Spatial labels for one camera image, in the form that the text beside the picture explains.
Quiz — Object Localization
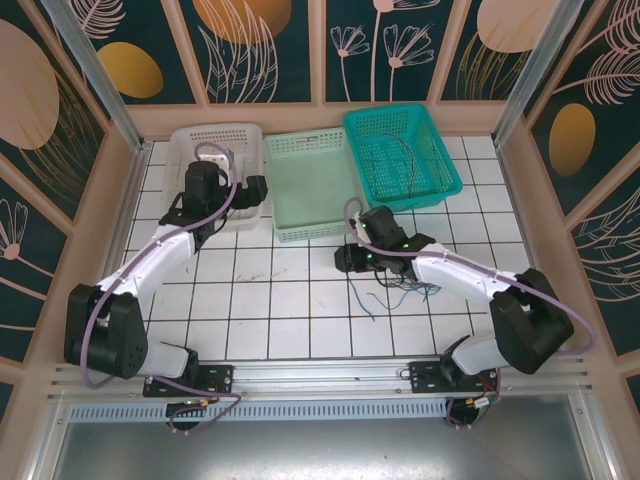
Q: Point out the aluminium frame post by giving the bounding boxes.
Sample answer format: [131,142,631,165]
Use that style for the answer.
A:
[492,0,586,146]
[39,0,146,151]

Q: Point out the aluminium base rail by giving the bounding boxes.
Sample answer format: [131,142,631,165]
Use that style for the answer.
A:
[47,353,597,402]

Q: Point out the aluminium table side rail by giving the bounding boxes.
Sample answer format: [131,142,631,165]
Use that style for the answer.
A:
[74,142,151,361]
[494,142,567,354]

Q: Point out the teal plastic basket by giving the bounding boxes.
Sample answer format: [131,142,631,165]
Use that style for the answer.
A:
[342,103,463,214]

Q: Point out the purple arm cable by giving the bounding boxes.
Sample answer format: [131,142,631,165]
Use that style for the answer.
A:
[344,198,599,431]
[79,143,245,435]

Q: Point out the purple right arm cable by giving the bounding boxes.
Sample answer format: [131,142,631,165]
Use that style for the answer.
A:
[344,198,599,431]

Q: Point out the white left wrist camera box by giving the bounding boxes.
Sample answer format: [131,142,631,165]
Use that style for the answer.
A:
[192,152,235,179]

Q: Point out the black round controller board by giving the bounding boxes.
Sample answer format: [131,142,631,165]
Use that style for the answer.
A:
[446,397,497,430]
[166,399,214,436]

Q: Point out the white plastic basket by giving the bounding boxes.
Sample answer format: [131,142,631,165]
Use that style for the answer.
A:
[164,123,266,236]

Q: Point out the light green plastic basket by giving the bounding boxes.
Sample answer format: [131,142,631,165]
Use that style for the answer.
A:
[263,127,371,245]

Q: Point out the grey slotted cable duct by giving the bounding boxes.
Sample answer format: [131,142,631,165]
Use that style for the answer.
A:
[67,401,451,422]

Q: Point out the grey metal sheet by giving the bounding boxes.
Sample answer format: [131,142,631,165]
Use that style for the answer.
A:
[29,419,616,480]

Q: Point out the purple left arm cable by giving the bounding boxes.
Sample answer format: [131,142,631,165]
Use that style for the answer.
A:
[79,143,245,435]

